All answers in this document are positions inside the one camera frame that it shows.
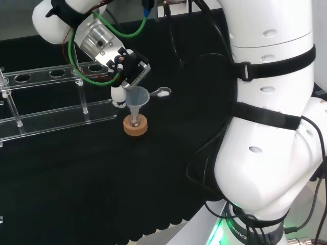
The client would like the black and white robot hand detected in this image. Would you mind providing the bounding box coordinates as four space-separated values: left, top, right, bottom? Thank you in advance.
107 47 152 109

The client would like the clear plastic funnel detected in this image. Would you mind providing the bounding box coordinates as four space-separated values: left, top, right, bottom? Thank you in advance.
125 86 150 122

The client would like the clear weighing funnel with powder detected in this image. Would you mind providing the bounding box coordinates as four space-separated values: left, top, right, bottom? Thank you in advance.
149 87 172 99

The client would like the glass round-bottom flask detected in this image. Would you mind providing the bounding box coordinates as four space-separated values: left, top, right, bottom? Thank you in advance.
129 113 142 128

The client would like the clear acrylic funnel stand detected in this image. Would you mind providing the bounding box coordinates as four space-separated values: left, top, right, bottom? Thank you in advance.
0 60 118 149

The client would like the black cloth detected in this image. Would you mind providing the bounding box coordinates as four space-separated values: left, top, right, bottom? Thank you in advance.
0 7 238 243

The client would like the green cable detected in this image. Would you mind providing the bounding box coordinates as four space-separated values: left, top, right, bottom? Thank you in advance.
67 10 148 86

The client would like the black cable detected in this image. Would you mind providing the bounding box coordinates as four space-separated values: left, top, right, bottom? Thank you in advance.
163 0 232 68

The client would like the cork ring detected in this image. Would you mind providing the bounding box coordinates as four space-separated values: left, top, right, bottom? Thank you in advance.
123 114 149 138

